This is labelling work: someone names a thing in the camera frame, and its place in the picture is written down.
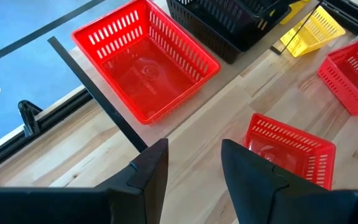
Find large black plastic basket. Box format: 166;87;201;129
165;0;293;65

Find small red plastic basket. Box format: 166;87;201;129
243;113;337;191

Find large yellow plastic basket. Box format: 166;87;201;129
279;0;312;26

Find black aluminium table frame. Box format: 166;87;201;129
0;0;358;188

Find medium red plastic basket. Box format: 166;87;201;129
317;39;358;117

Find medium black plastic basket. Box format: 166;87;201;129
197;0;293;52

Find black frame clamp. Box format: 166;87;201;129
17;99;44;138

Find small yellow plastic basket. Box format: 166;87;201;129
280;5;347;58

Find wooden shelf black metal legs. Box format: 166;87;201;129
47;0;323;154

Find large red plastic basket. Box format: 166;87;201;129
71;0;222;126

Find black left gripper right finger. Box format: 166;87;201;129
221;138;358;224

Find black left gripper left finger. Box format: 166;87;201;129
0;138;170;224

